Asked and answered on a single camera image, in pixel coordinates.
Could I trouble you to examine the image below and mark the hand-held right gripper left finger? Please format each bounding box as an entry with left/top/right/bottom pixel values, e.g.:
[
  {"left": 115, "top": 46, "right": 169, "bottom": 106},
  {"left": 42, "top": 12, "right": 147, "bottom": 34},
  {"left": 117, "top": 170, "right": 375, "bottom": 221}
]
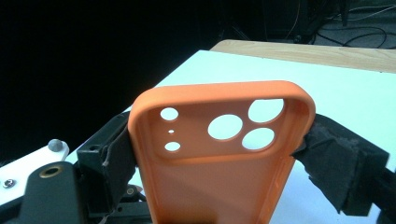
[{"left": 76, "top": 111, "right": 138, "bottom": 218}]

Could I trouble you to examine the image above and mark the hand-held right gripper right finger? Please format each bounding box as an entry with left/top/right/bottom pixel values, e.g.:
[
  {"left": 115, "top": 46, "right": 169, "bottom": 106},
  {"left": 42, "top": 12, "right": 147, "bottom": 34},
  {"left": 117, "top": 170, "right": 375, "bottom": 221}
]
[{"left": 290, "top": 113, "right": 390, "bottom": 217}]

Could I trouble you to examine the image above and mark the orange phone case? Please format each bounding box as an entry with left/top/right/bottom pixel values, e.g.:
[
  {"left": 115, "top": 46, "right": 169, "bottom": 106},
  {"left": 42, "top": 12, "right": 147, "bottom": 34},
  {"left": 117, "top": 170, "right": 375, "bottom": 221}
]
[{"left": 127, "top": 79, "right": 317, "bottom": 224}]

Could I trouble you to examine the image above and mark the black cable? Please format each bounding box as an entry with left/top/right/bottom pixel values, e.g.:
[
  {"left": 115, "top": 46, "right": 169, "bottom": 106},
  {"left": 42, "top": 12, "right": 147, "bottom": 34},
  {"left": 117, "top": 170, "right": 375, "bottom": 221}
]
[{"left": 314, "top": 26, "right": 396, "bottom": 49}]

